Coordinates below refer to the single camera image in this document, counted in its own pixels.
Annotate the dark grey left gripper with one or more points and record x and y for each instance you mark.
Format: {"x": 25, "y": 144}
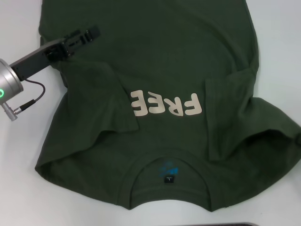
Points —
{"x": 37, "y": 61}

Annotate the dark green FREE t-shirt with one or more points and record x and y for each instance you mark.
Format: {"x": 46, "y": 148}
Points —
{"x": 150, "y": 58}

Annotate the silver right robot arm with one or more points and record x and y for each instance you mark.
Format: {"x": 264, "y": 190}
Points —
{"x": 299, "y": 137}

